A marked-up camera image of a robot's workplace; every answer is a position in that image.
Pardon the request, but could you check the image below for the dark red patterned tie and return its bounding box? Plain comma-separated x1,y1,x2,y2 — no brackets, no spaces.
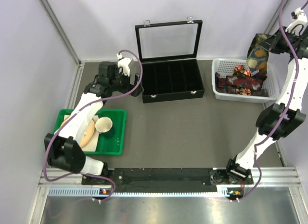
215,73,269,97

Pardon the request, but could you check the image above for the round beige painted plate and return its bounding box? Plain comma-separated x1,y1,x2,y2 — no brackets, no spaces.
60,118,96,149

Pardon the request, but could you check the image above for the aluminium frame rail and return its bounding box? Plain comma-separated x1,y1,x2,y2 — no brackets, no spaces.
39,167,301,187

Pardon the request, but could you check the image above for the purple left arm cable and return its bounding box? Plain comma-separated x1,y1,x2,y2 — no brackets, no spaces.
42,49,144,204

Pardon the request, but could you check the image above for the green plastic tray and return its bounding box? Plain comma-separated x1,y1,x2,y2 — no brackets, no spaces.
48,109,128,156

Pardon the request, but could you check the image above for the orange blue leaf-pattern tie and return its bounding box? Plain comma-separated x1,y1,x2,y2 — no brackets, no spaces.
246,33,271,81

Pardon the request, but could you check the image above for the white perforated plastic basket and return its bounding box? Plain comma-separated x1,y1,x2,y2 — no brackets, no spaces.
212,58,280,103

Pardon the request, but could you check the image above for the cream ceramic cup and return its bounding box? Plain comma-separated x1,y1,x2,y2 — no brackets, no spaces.
95,117,113,133

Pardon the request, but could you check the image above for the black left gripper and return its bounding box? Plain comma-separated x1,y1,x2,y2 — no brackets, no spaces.
109,67,143,97

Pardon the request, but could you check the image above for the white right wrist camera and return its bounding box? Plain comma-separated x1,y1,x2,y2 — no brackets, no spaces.
284,8,308,36

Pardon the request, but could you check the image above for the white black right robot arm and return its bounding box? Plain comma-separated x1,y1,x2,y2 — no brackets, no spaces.
224,28,308,184

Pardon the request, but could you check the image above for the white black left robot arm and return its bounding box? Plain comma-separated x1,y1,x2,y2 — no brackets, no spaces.
44,57,142,184

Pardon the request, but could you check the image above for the grey slotted cable duct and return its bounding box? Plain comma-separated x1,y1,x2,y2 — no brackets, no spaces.
48,185,244,198

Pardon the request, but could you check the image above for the black glass-lid storage case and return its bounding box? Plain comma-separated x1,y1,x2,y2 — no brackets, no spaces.
135,17,205,104

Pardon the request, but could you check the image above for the red floral rolled tie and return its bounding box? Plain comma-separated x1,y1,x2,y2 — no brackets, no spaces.
233,65,251,76

